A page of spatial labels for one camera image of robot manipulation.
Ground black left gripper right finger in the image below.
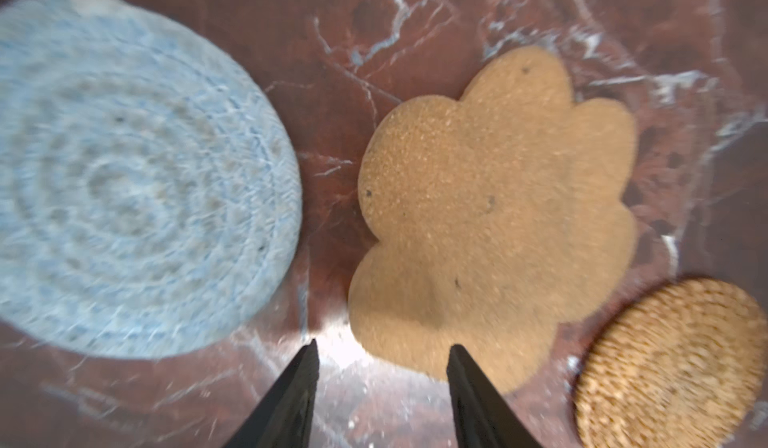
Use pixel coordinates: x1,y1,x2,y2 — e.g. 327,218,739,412
446,344,541,448

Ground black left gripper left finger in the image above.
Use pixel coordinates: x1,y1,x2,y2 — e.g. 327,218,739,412
224,339,320,448

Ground cork paw-shaped coaster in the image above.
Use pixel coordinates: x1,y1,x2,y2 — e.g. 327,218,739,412
348,46,637,392

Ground woven rattan round coaster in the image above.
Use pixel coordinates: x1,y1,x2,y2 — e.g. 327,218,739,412
573,278,767,447

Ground light blue woven coaster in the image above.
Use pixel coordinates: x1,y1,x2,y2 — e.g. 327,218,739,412
1,0,302,359

